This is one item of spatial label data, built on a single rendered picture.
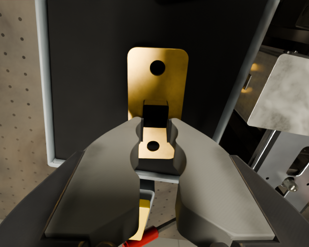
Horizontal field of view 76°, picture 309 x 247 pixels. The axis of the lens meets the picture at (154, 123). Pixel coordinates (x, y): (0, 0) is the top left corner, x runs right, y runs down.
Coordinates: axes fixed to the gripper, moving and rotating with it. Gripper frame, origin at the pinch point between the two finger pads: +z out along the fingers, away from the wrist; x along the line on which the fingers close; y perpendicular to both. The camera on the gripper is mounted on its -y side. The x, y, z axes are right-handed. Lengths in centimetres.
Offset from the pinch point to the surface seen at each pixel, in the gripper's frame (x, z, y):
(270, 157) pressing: 23.4, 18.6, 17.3
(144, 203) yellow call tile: -0.5, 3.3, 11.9
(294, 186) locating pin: 29.1, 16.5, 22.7
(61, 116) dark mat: -7.3, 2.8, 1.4
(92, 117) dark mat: -4.8, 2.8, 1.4
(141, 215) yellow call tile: -0.8, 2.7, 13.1
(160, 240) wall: 15, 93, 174
